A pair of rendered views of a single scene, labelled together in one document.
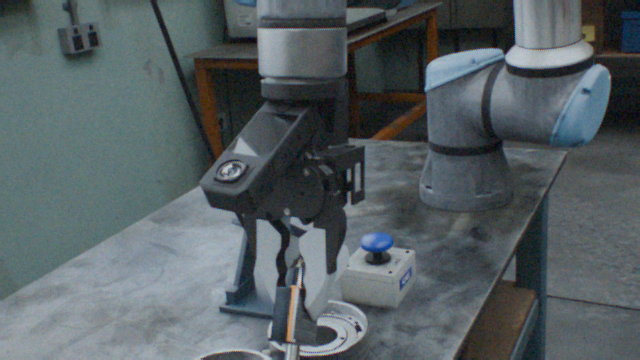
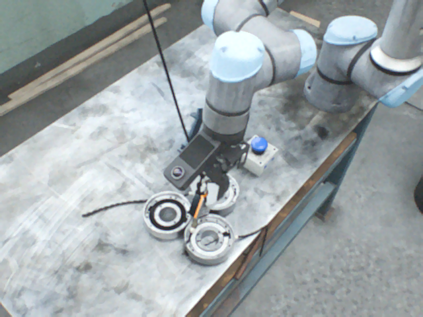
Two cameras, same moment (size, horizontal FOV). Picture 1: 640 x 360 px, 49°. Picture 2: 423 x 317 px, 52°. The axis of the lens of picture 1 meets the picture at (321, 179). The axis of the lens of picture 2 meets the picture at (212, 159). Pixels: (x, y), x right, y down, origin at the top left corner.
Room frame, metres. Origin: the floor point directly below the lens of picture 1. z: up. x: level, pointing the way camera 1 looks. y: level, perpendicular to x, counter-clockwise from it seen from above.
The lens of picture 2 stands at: (0.09, -0.06, 1.64)
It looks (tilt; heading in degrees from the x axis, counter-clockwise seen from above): 52 degrees down; 9
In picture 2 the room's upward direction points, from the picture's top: 3 degrees clockwise
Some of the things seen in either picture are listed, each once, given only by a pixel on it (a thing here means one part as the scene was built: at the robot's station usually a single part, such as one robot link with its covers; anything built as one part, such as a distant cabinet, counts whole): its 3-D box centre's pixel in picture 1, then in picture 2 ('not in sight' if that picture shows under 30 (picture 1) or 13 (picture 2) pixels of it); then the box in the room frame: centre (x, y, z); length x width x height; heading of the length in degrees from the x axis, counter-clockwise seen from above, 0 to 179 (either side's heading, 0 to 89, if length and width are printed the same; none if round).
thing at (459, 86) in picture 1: (468, 94); (348, 47); (1.05, -0.24, 0.97); 0.13 x 0.12 x 0.14; 47
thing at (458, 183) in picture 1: (465, 165); (334, 80); (1.05, -0.23, 0.85); 0.15 x 0.15 x 0.10
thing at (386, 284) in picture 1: (380, 272); (258, 154); (0.77, -0.06, 0.82); 0.08 x 0.07 x 0.05; 151
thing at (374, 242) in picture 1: (377, 255); (258, 148); (0.76, -0.06, 0.85); 0.04 x 0.04 x 0.05
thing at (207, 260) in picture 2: not in sight; (209, 240); (0.51, 0.01, 0.82); 0.10 x 0.10 x 0.04
